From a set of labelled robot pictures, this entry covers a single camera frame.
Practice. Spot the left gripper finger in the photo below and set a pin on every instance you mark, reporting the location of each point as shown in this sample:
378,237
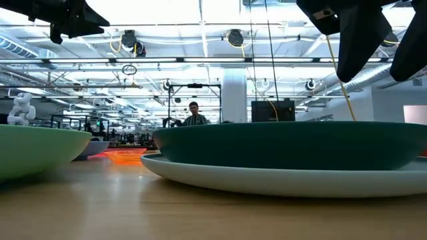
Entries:
86,31
91,16

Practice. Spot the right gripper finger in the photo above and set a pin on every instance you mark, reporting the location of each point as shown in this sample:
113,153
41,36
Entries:
362,43
413,50

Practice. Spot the grey-blue plastic plate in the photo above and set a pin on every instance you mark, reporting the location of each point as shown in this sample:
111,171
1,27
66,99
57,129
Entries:
95,148

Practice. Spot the light green plastic plate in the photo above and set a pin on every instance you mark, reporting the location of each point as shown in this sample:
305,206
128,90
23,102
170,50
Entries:
33,150

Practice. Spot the orange translucent plastic plate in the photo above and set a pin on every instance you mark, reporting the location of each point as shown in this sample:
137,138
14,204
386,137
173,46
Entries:
125,157

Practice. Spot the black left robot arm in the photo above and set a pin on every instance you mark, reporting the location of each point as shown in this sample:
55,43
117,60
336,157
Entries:
13,4

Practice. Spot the large white robot arm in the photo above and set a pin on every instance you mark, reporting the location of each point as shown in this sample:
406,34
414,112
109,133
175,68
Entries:
21,110

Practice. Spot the black monitor box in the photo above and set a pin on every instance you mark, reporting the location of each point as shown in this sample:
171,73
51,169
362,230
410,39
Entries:
267,111

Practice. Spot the white building pillar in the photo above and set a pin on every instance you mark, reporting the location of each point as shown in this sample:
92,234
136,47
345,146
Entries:
234,96

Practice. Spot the dark green plastic plate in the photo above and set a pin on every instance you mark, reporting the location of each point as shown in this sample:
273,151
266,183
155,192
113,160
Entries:
283,146

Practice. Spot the person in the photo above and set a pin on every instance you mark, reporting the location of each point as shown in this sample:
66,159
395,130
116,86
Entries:
195,119

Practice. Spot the large pale mint plate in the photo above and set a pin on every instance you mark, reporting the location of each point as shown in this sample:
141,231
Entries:
267,183

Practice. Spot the silver ventilation duct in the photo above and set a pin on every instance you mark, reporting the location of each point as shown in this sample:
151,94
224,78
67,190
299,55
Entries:
367,80

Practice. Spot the grey slotted ceiling duct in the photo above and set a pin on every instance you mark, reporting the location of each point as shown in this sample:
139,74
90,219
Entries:
16,48

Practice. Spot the black workstation frame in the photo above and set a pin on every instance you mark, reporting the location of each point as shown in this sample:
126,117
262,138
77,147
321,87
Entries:
93,131

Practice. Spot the black metal frame stand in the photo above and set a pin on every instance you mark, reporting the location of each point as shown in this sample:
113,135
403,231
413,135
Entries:
195,85

